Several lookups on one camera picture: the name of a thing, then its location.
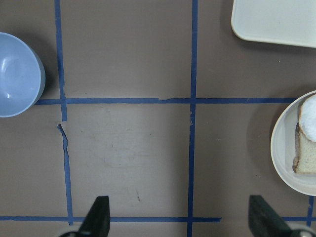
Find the cream bear serving tray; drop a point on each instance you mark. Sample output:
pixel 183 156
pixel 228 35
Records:
pixel 288 22

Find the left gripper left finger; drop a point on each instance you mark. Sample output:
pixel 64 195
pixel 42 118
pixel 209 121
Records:
pixel 96 222

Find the round cream plate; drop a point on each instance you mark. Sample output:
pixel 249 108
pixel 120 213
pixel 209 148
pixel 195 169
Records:
pixel 283 149

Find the blue bowl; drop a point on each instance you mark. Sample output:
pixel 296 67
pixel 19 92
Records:
pixel 22 76

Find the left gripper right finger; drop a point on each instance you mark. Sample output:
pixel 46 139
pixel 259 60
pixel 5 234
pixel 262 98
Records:
pixel 263 221

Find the bread slice under egg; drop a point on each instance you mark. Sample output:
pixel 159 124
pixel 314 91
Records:
pixel 305 153

